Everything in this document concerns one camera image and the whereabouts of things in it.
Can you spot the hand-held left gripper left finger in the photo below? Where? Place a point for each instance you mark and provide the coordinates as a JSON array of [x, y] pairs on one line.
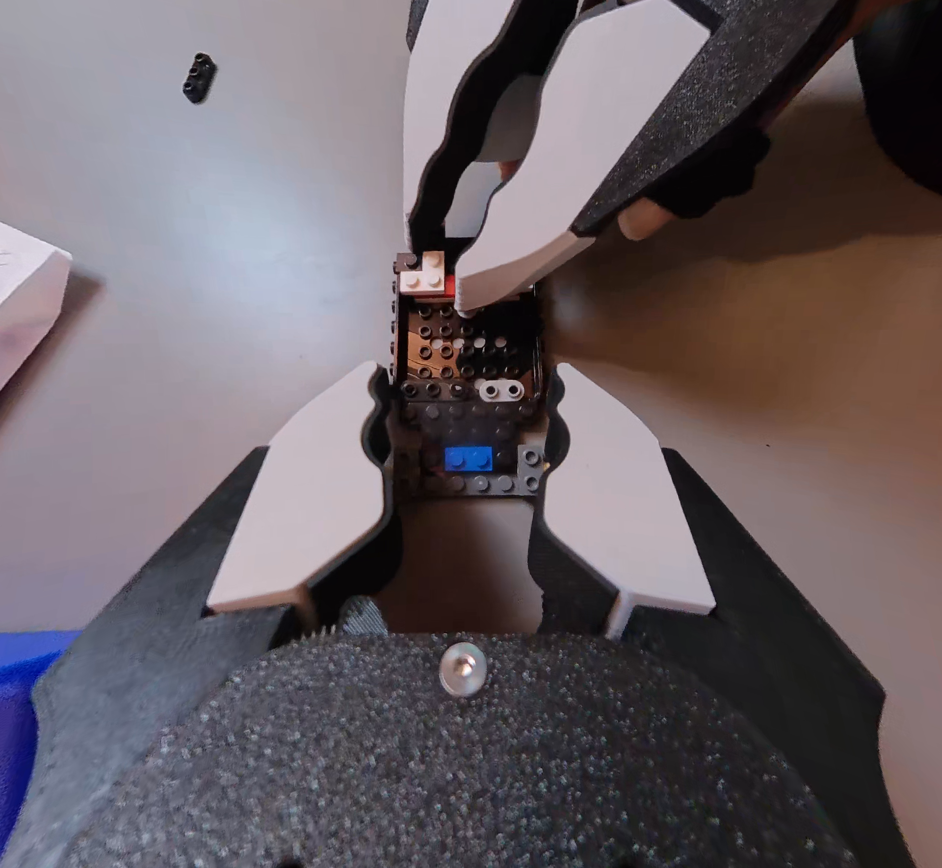
[[302, 515]]

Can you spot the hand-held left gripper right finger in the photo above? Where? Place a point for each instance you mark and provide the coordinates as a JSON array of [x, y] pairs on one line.
[[626, 515]]

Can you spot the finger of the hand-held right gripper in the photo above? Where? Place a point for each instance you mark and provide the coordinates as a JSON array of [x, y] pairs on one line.
[[604, 118], [464, 14]]

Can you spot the black lego car chassis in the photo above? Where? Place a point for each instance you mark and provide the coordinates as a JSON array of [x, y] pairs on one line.
[[471, 368]]

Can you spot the blue plastic bin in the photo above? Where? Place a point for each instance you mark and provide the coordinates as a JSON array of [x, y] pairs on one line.
[[30, 692]]

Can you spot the small black lego piece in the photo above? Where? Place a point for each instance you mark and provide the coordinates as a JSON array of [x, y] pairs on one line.
[[199, 76]]

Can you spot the person's right hand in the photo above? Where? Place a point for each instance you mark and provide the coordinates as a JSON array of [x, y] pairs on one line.
[[643, 221]]

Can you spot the white printed paper bag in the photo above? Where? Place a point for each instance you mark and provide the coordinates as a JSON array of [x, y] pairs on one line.
[[22, 294]]

